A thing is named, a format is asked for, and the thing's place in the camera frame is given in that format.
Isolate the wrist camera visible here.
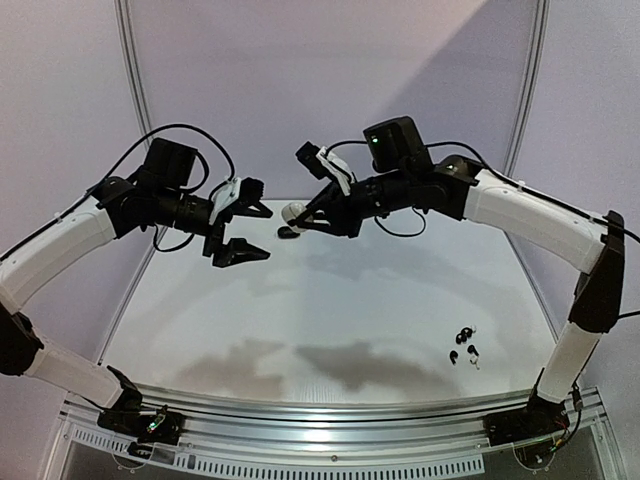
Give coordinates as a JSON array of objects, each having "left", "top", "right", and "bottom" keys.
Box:
[
  {"left": 295, "top": 141, "right": 357, "bottom": 196},
  {"left": 208, "top": 177, "right": 265, "bottom": 225}
]

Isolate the black earbud upper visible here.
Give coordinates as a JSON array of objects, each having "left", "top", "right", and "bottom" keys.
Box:
[{"left": 461, "top": 327, "right": 474, "bottom": 339}]

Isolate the black oval charging case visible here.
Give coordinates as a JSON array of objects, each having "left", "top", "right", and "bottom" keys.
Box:
[{"left": 277, "top": 226, "right": 300, "bottom": 240}]

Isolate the aluminium front rail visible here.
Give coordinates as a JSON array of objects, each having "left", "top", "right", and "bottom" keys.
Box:
[{"left": 45, "top": 387, "right": 625, "bottom": 479}]

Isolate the white earbud charging case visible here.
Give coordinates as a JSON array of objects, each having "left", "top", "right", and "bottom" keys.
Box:
[{"left": 281, "top": 202, "right": 306, "bottom": 234}]

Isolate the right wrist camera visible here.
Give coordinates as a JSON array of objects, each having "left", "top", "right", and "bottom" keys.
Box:
[{"left": 295, "top": 141, "right": 357, "bottom": 196}]

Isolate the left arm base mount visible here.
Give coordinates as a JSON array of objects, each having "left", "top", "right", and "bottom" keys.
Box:
[{"left": 97, "top": 396, "right": 186, "bottom": 445}]

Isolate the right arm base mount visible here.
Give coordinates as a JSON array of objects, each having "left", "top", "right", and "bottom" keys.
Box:
[{"left": 482, "top": 394, "right": 570, "bottom": 446}]

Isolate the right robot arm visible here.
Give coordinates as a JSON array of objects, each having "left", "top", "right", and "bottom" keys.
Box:
[{"left": 282, "top": 116, "right": 625, "bottom": 436}]

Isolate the aluminium frame post left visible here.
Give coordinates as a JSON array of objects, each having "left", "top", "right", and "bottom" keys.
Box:
[{"left": 114, "top": 0, "right": 152, "bottom": 134}]

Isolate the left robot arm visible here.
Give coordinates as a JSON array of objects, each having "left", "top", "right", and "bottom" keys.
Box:
[{"left": 1, "top": 138, "right": 273, "bottom": 434}]

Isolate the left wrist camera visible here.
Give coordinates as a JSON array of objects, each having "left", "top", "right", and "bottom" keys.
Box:
[{"left": 208, "top": 177, "right": 265, "bottom": 225}]

